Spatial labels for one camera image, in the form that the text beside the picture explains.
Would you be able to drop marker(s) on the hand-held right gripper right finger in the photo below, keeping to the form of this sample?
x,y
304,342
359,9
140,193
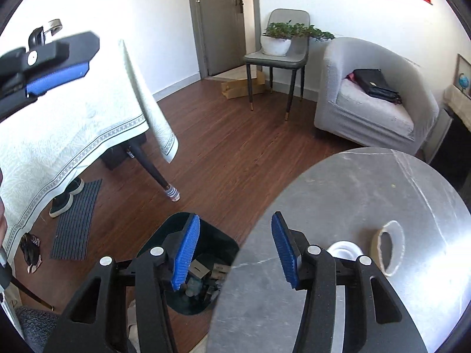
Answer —
x,y
285,253

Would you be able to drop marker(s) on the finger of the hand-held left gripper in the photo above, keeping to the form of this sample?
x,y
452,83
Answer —
x,y
14,104
55,79

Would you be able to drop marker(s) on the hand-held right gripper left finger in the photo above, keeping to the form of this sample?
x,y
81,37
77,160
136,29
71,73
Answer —
x,y
184,257

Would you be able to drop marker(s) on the black waste bin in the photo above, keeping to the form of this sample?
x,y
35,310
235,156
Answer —
x,y
220,239

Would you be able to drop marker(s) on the table with patterned cloth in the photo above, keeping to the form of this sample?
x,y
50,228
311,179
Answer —
x,y
73,128

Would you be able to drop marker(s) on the black silver kettle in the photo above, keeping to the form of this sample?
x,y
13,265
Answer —
x,y
51,25

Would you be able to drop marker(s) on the white round lid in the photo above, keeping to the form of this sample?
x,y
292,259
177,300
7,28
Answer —
x,y
342,248

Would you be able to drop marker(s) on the black table leg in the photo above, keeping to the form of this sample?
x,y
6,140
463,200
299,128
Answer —
x,y
151,169

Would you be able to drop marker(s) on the black box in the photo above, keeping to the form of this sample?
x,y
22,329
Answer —
x,y
117,154

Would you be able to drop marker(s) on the dark sneaker white sole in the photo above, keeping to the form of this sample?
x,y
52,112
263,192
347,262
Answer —
x,y
60,206
76,186

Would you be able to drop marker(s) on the dark striped floor mat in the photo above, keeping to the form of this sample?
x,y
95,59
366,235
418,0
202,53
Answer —
x,y
75,224

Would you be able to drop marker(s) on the dark slipper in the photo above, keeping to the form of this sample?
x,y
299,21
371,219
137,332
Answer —
x,y
35,264
28,244

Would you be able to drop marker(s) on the grey armchair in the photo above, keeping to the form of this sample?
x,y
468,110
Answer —
x,y
368,121

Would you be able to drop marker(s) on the grey fuzzy cushion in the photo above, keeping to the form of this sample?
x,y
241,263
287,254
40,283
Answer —
x,y
36,323

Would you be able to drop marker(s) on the grey door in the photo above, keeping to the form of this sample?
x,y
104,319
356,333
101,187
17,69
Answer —
x,y
220,33

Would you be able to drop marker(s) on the flat cardboard box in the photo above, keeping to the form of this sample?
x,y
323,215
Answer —
x,y
239,88

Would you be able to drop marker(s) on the pink cloth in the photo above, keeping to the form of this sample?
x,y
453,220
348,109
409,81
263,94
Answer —
x,y
349,77

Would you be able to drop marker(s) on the grey dining chair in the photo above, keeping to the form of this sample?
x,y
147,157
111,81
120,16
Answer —
x,y
276,62

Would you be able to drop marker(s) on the black bag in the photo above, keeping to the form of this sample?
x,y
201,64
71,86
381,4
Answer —
x,y
373,82

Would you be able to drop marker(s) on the white panel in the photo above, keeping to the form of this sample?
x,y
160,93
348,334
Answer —
x,y
438,136

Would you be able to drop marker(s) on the black cabinet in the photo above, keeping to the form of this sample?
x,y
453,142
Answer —
x,y
452,150

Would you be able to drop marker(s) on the potted plant white pot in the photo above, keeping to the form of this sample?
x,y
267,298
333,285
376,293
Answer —
x,y
276,46

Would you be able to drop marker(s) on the beige lace cloth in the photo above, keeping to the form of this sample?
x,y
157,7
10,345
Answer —
x,y
458,106

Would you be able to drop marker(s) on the small blue globe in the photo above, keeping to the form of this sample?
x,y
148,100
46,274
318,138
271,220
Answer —
x,y
464,82

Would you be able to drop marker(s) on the grey picture frame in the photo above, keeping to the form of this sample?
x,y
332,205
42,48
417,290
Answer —
x,y
461,64

